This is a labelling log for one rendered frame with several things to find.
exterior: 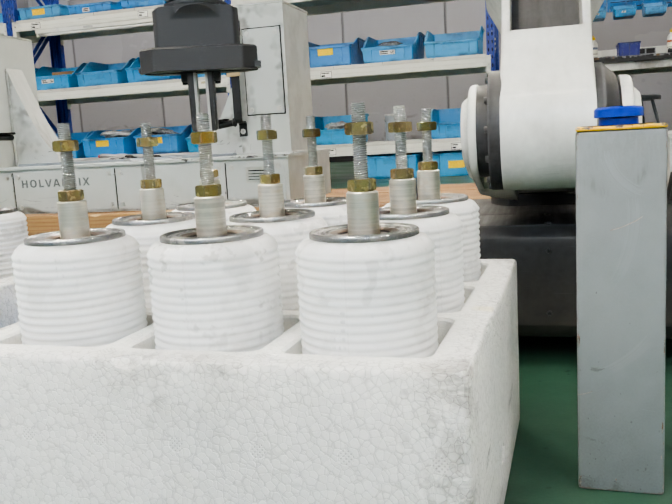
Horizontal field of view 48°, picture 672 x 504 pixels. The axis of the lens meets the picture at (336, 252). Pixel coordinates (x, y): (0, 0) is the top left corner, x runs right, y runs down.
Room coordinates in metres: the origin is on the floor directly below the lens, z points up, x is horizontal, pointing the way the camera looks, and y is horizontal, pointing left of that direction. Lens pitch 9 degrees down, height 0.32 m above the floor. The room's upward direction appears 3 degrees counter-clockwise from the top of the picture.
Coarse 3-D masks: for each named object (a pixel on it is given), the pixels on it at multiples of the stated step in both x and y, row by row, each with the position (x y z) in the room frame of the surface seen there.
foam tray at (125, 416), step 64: (448, 320) 0.55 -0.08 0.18; (512, 320) 0.72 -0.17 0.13; (0, 384) 0.52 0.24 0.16; (64, 384) 0.50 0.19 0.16; (128, 384) 0.49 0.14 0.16; (192, 384) 0.47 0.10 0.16; (256, 384) 0.46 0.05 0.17; (320, 384) 0.45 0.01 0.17; (384, 384) 0.44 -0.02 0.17; (448, 384) 0.42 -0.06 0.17; (512, 384) 0.71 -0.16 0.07; (0, 448) 0.52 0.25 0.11; (64, 448) 0.51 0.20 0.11; (128, 448) 0.49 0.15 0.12; (192, 448) 0.48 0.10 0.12; (256, 448) 0.46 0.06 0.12; (320, 448) 0.45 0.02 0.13; (384, 448) 0.44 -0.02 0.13; (448, 448) 0.42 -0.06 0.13; (512, 448) 0.69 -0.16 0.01
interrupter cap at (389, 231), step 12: (324, 228) 0.54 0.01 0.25; (336, 228) 0.53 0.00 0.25; (384, 228) 0.53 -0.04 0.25; (396, 228) 0.52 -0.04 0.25; (408, 228) 0.52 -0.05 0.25; (324, 240) 0.49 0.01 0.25; (336, 240) 0.48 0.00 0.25; (348, 240) 0.48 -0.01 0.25; (360, 240) 0.48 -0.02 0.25; (372, 240) 0.48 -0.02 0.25; (384, 240) 0.48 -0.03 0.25
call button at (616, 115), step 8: (600, 112) 0.64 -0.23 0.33; (608, 112) 0.63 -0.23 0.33; (616, 112) 0.63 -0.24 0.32; (624, 112) 0.63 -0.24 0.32; (632, 112) 0.63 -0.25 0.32; (640, 112) 0.63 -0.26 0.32; (600, 120) 0.65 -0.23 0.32; (608, 120) 0.64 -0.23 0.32; (616, 120) 0.63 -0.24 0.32; (624, 120) 0.63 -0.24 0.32; (632, 120) 0.63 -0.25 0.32
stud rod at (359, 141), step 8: (352, 104) 0.51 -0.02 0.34; (360, 104) 0.51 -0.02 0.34; (352, 112) 0.51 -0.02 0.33; (360, 112) 0.51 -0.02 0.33; (352, 120) 0.51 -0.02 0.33; (360, 120) 0.51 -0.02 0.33; (352, 136) 0.51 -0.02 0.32; (360, 136) 0.51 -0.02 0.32; (360, 144) 0.51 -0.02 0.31; (360, 152) 0.51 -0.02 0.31; (360, 160) 0.51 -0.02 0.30; (360, 168) 0.51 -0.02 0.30; (360, 176) 0.51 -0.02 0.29
